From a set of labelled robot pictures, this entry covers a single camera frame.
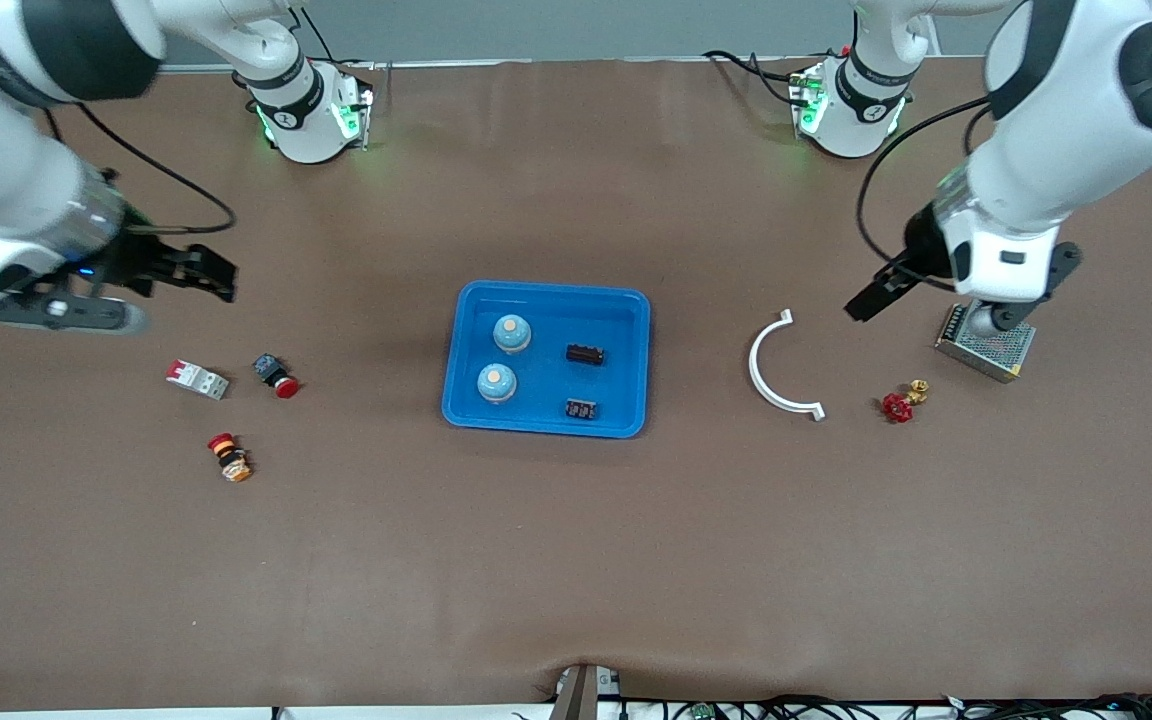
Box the blue bell with orange button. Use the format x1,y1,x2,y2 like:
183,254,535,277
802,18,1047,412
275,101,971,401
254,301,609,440
476,362,518,404
493,313,533,355

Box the white and red circuit breaker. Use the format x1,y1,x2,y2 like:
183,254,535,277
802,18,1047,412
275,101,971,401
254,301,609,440
165,359,230,401

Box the metal mesh power supply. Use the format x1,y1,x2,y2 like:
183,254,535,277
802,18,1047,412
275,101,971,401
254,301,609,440
934,302,1037,384

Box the red and orange emergency button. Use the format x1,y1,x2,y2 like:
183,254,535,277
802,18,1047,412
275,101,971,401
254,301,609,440
207,432,255,484

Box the blue plastic tray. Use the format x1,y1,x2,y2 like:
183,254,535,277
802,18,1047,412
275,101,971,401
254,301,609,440
441,280,652,439

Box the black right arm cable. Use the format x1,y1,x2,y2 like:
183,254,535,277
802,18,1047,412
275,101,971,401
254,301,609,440
41,100,238,236

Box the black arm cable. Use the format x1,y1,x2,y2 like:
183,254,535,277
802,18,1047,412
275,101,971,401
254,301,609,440
856,95,997,293
41,100,238,236

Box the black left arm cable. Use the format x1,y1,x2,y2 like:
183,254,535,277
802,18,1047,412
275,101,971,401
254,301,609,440
856,95,997,293

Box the red-handled brass valve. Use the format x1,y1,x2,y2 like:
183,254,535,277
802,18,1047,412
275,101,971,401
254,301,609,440
882,379,930,424

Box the red push button switch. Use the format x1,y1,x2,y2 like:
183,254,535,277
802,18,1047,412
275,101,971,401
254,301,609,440
252,353,301,400

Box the white curved plastic bracket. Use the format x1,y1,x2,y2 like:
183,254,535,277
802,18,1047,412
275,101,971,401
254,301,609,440
748,309,826,422

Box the black right base cable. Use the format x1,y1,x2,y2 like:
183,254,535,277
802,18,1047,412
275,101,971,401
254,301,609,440
291,5,377,71

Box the black left base cables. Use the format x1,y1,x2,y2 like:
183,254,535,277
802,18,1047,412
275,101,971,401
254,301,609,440
703,48,842,109

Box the grey metal post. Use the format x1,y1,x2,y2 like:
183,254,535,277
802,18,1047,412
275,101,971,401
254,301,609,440
548,663,623,720

